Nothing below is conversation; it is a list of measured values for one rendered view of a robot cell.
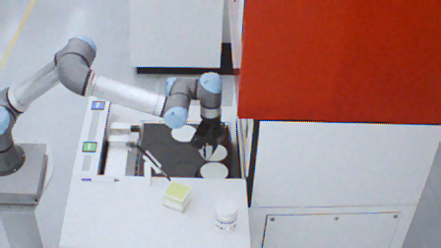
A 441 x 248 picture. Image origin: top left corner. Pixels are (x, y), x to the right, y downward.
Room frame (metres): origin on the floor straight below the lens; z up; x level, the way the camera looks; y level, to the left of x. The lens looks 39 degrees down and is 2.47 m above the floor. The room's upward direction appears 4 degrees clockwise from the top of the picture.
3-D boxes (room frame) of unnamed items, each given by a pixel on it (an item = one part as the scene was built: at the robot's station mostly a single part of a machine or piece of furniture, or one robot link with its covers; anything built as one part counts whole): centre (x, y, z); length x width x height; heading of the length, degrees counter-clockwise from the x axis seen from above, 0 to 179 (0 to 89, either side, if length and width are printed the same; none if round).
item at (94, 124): (1.84, 0.52, 0.89); 0.55 x 0.09 x 0.14; 4
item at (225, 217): (1.37, -0.01, 1.01); 0.07 x 0.07 x 0.10
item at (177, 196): (1.46, 0.15, 1.00); 0.07 x 0.07 x 0.07; 70
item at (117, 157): (1.77, 0.42, 0.87); 0.36 x 0.08 x 0.03; 4
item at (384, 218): (2.04, -0.39, 0.41); 0.82 x 0.71 x 0.82; 4
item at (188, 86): (1.76, 0.17, 1.21); 0.11 x 0.11 x 0.08; 88
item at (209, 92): (1.78, 0.07, 1.21); 0.09 x 0.08 x 0.11; 88
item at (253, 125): (2.01, -0.05, 1.02); 0.82 x 0.03 x 0.40; 4
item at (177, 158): (1.80, 0.15, 0.90); 0.34 x 0.34 x 0.01; 4
